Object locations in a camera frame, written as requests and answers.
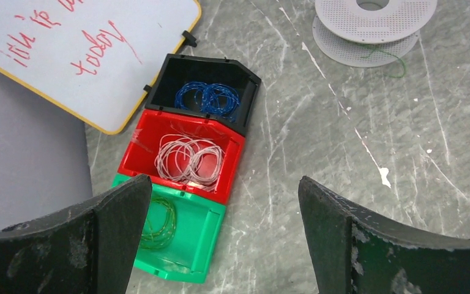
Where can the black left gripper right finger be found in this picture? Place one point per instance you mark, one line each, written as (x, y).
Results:
(356, 250)

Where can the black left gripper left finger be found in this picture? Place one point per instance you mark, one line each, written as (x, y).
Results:
(89, 247)

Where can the white perforated filament spool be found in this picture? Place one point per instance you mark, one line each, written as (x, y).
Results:
(369, 33)

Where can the green storage bin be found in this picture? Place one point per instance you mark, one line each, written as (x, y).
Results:
(179, 235)

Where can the red storage bin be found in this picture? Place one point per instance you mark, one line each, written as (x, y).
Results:
(196, 155)

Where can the whiteboard with red writing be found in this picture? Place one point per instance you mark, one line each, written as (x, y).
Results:
(92, 58)

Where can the black storage bin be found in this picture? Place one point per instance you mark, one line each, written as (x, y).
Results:
(222, 90)

